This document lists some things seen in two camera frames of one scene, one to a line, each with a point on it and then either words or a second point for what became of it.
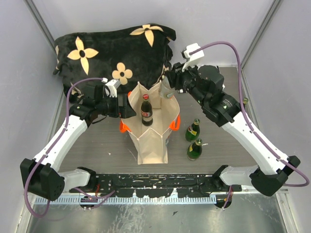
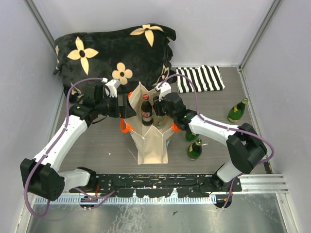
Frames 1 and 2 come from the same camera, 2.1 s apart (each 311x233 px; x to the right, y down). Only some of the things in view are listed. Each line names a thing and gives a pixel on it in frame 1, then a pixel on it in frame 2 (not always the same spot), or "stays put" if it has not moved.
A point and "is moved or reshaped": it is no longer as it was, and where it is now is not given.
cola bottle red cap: [146, 112] stays put
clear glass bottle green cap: [165, 90] is moved or reshaped
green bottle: [193, 131] stays put
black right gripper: [175, 75] → [157, 105]
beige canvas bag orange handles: [152, 141] stays put
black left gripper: [124, 112] stays put
